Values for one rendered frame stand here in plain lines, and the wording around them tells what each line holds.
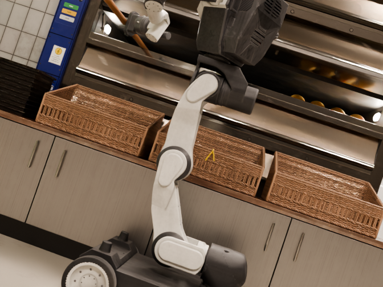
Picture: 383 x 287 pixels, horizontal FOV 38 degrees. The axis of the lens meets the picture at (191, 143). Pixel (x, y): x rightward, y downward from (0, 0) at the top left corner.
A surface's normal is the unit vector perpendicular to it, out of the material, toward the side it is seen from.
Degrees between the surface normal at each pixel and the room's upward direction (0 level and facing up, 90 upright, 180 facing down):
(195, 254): 90
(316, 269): 90
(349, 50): 70
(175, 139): 90
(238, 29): 90
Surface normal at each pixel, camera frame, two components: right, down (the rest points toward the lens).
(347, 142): 0.04, -0.37
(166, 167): -0.07, -0.05
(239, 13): -0.60, -0.22
